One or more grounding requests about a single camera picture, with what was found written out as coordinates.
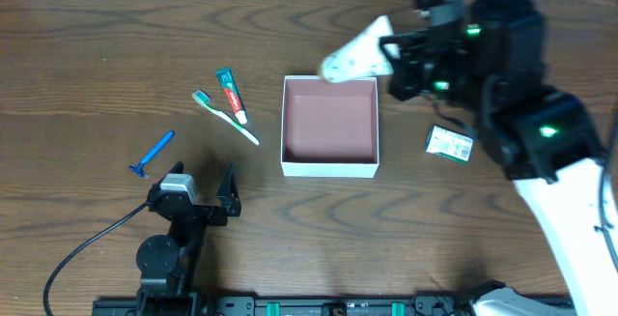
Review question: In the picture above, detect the red green toothpaste tube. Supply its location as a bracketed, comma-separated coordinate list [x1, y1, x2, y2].
[215, 67, 248, 125]

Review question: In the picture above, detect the white cream tube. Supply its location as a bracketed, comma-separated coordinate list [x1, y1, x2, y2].
[318, 15, 394, 83]

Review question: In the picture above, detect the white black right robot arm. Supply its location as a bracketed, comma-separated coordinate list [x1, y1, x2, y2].
[379, 0, 617, 315]

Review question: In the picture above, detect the green white toothbrush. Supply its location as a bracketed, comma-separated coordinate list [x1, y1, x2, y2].
[192, 90, 260, 146]

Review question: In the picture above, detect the white box, pink inside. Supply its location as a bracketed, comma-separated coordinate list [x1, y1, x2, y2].
[280, 75, 379, 179]

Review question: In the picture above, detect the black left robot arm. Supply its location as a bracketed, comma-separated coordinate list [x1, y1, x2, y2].
[135, 161, 241, 316]

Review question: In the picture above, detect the green white soap packet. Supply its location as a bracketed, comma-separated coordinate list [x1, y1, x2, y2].
[425, 126, 474, 163]

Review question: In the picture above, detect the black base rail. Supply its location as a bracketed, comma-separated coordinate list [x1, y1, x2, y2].
[92, 295, 474, 316]

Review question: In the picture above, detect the blue disposable razor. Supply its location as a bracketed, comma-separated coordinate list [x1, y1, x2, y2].
[128, 130, 175, 179]

